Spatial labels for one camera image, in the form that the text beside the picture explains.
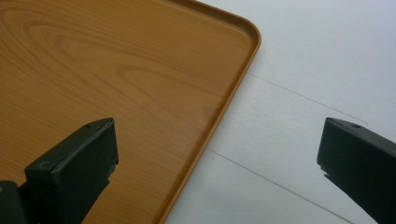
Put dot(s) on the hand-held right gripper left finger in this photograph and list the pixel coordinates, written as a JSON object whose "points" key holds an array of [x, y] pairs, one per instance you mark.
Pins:
{"points": [[71, 174]]}

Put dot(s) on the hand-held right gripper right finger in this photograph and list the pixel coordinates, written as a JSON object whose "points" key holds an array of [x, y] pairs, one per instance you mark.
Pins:
{"points": [[361, 168]]}

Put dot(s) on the wood-grain tray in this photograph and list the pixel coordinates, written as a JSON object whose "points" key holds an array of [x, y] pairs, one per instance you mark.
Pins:
{"points": [[124, 77]]}

